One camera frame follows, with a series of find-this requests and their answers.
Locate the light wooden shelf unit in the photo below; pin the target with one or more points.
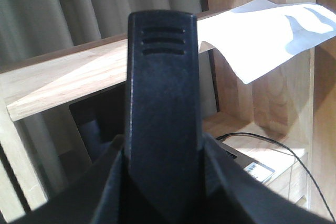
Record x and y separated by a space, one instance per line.
293 104

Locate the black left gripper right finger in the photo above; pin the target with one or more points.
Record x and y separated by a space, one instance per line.
233 196

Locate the silver laptop computer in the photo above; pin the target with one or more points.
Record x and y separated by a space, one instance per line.
99 117

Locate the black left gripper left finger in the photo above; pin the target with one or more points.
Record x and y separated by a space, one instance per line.
78 202

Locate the grey curtain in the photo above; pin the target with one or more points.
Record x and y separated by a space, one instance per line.
31 28

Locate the white right laptop label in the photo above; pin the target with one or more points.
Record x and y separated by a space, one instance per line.
259 172

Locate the white paper sheet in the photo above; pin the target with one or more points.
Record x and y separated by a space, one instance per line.
260 35

